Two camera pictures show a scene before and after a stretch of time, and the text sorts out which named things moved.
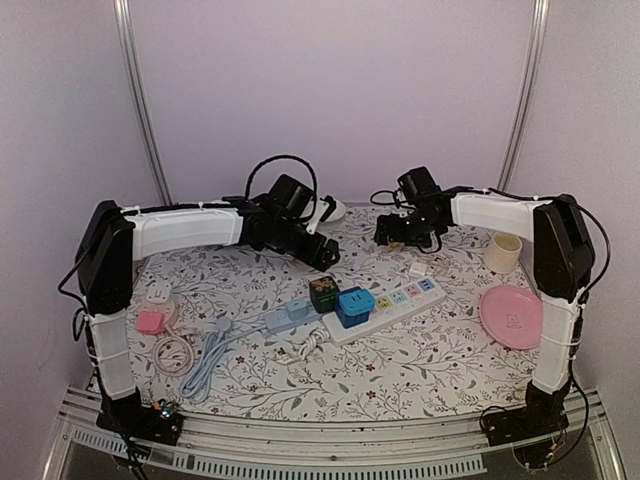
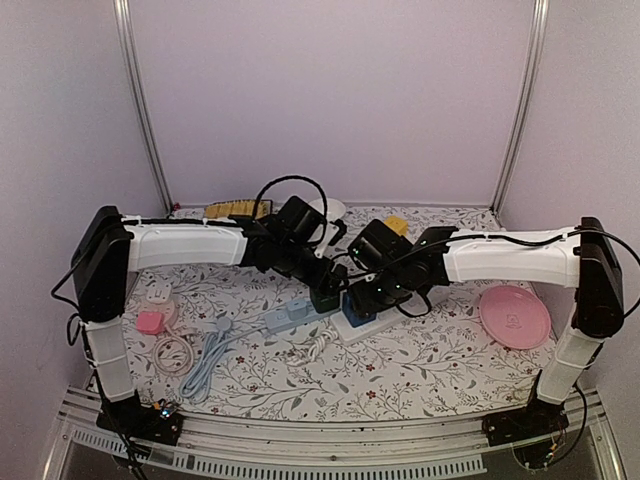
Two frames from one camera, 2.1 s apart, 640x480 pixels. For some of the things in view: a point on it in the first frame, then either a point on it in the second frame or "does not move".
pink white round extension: x=159 y=346 does not move
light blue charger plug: x=297 y=309 does not move
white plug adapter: x=159 y=292 does not move
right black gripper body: x=414 y=232 to x=392 y=291
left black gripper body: x=286 y=241 to x=293 y=264
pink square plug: x=150 y=323 does not move
